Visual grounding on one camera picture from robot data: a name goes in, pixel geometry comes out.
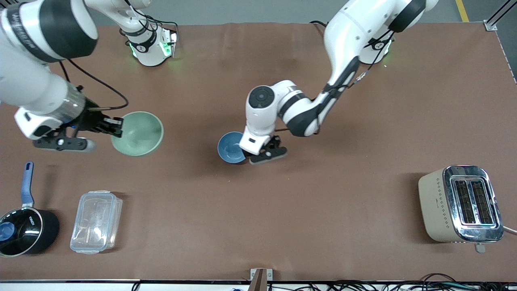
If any green bowl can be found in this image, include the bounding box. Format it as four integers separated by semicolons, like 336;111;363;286
111;111;164;157

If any blue bowl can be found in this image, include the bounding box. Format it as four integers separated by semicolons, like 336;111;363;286
217;131;248;164

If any clear plastic food container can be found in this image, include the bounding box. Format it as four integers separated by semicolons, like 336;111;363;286
70;190;123;255

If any glass lid with blue knob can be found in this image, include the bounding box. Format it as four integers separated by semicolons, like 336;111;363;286
0;207;43;256

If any cream and chrome toaster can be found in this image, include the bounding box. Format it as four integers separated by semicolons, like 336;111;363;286
418;165;505;253

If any black right arm base cable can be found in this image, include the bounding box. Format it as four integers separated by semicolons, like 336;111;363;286
123;0;179;50

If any black saucepan with blue handle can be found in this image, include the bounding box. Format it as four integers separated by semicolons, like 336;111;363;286
0;161;60;258

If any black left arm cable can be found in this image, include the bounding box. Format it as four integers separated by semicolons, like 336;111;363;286
355;30;395;87

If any black floor cable bundle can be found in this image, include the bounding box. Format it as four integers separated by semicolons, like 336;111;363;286
131;273;517;291

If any aluminium frame profile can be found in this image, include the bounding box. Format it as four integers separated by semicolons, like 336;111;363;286
483;0;517;32

